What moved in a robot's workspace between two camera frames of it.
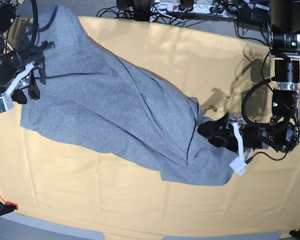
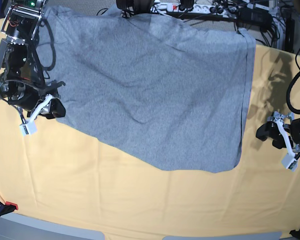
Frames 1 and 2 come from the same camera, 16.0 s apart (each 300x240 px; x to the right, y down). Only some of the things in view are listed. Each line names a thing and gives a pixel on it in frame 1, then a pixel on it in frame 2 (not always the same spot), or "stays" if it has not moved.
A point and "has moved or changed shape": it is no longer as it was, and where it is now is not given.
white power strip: [203, 9] stays
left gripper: [2, 73] → [29, 100]
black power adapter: [255, 15] stays
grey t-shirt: [89, 93] has moved or changed shape
